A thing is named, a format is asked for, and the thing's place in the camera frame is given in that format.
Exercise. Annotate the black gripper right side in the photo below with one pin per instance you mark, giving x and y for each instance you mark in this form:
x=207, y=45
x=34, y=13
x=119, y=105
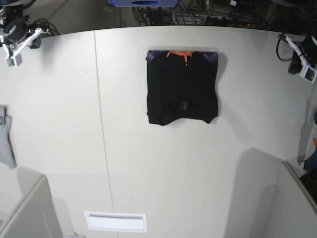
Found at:
x=14, y=28

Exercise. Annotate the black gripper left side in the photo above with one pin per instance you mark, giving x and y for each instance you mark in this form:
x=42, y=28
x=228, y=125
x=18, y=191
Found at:
x=309, y=45

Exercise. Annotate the black T-shirt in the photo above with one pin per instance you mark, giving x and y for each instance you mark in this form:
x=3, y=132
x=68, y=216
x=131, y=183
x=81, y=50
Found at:
x=181, y=85

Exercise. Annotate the blue box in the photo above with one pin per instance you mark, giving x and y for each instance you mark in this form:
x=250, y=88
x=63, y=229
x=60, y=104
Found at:
x=149, y=3

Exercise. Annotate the black power strip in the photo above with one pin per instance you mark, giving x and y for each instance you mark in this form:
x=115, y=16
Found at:
x=225, y=22

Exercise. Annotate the grey folded garment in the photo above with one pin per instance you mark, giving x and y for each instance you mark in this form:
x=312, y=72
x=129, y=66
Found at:
x=6, y=150

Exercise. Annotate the black keyboard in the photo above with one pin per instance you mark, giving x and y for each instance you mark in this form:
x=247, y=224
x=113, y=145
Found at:
x=309, y=180

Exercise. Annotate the grey partition panel right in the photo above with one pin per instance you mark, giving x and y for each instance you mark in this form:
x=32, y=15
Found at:
x=299, y=215

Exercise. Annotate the grey partition panel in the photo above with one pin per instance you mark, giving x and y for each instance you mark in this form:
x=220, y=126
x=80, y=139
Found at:
x=299, y=215
x=34, y=216

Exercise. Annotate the grey partition panel left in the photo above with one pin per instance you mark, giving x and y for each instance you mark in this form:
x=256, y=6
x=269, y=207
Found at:
x=34, y=216

